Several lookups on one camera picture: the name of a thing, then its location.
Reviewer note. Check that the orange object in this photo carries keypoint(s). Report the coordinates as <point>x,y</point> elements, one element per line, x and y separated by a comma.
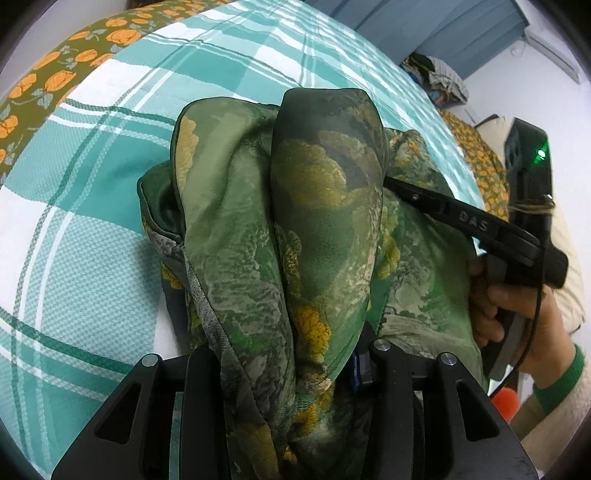
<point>505,404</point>

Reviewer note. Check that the person's right hand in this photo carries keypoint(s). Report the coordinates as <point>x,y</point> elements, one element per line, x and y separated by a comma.
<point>549,332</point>

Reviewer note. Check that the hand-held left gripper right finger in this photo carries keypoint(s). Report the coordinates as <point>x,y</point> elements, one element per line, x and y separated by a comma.
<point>362,371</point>

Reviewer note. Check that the orange floral green blanket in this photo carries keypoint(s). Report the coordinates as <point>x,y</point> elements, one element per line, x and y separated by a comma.
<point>55,78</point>

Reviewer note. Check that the pile of clothes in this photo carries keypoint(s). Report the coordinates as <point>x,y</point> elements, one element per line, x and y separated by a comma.
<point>443,74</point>

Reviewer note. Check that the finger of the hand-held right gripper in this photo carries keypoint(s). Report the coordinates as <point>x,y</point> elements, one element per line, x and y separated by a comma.
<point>461,217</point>

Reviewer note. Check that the white air conditioner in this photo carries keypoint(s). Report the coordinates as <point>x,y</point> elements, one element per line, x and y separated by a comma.
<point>554,50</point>

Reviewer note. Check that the person's right forearm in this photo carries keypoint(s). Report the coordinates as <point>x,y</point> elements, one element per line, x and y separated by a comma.
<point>554,406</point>

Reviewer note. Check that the green landscape print jacket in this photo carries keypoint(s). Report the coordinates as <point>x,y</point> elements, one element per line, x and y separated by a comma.
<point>300,230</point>

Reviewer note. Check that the cream pillow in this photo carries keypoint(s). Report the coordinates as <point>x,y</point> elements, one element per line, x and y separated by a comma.
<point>565,230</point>

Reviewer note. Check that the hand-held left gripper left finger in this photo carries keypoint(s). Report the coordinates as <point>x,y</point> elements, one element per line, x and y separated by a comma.
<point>203,383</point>

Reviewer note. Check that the teal plaid bed sheet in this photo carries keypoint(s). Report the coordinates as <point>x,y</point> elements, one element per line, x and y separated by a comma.
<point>92,277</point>

